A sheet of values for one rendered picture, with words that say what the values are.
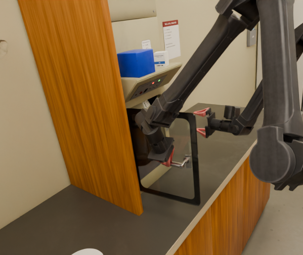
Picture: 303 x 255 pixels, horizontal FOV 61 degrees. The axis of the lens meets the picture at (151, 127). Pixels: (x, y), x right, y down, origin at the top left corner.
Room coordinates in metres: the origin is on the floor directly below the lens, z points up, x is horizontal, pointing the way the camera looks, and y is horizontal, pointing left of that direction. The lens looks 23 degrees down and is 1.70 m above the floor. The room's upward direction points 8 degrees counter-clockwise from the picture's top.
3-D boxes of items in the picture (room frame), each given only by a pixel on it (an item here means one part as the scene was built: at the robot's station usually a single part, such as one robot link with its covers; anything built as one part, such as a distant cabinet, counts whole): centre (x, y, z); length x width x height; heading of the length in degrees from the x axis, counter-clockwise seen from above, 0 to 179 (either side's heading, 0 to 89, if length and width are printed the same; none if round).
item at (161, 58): (1.13, -0.08, 1.54); 0.05 x 0.05 x 0.06; 66
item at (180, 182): (0.90, -0.03, 1.19); 0.30 x 0.01 x 0.40; 57
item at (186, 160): (0.84, -0.07, 1.20); 0.10 x 0.05 x 0.03; 57
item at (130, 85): (1.08, -0.03, 1.46); 0.32 x 0.11 x 0.10; 139
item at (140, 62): (1.01, 0.02, 1.56); 0.10 x 0.10 x 0.09; 49
